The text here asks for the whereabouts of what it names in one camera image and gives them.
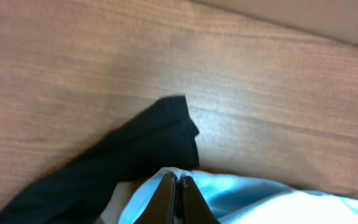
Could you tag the light blue t-shirt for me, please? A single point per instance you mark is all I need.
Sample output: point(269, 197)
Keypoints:
point(237, 199)

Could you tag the black t-shirt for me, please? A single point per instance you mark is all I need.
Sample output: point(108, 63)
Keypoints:
point(163, 135)

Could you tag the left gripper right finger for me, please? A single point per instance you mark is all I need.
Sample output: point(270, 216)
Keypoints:
point(195, 210)

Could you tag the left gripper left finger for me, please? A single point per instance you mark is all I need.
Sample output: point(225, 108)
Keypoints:
point(160, 209)

